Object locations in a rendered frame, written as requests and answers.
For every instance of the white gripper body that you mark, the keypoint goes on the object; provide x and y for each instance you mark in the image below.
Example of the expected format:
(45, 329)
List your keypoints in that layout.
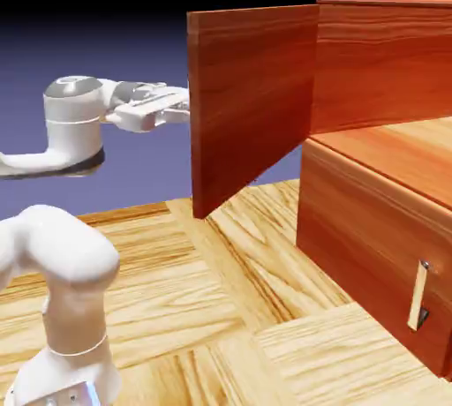
(141, 111)

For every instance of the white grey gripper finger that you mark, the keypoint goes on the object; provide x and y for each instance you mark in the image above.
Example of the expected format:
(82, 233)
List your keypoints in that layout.
(174, 116)

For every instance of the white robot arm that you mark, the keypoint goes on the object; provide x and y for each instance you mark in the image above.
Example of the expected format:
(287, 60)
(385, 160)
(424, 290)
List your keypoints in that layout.
(72, 123)

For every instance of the reddish wooden cabinet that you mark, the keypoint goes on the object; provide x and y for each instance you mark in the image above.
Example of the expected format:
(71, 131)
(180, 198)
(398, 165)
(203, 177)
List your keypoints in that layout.
(381, 67)

